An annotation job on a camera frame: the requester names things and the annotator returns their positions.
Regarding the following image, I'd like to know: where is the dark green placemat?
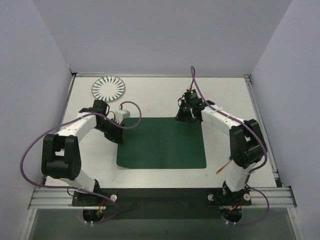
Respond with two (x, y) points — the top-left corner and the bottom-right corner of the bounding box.
(116, 117), (207, 169)

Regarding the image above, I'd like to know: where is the white blue striped plate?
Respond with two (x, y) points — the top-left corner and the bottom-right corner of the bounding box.
(91, 75), (126, 103)

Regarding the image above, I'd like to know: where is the gold fork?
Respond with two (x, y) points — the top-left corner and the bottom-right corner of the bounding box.
(216, 160), (232, 175)

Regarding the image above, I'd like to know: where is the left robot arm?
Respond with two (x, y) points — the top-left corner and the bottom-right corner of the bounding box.
(41, 100), (130, 206)

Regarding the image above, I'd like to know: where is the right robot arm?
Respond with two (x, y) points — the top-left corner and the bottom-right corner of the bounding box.
(175, 89), (267, 204)

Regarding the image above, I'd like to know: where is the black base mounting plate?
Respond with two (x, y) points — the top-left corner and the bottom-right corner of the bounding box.
(71, 188), (252, 220)

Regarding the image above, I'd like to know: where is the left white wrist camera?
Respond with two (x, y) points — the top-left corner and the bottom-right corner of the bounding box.
(114, 109), (131, 124)

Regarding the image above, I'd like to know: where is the aluminium front rail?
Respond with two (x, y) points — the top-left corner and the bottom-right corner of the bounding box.
(28, 187), (297, 210)

